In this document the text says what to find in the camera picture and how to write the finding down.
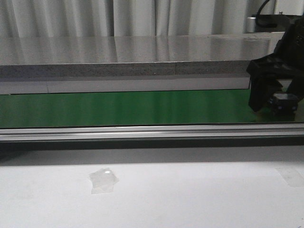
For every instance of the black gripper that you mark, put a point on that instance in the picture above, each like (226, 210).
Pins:
(286, 61)

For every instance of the yellow push button switch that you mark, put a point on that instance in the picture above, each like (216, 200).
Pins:
(283, 103)

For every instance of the dark speckled stone counter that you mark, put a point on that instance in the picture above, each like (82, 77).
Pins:
(120, 64)

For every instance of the green conveyor belt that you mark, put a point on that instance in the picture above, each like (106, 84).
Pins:
(135, 108)

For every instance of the clear tape piece right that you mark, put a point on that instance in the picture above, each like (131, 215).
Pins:
(292, 176)

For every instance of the clear tape piece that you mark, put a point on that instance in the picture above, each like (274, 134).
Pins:
(292, 176)
(103, 181)

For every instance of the clear tape piece left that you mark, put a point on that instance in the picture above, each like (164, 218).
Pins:
(103, 181)

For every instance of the white pleated curtain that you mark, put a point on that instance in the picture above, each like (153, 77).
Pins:
(107, 18)

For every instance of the aluminium conveyor frame rail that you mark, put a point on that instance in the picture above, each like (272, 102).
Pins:
(201, 131)

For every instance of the robot arm with black cable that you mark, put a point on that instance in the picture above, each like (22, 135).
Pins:
(275, 22)

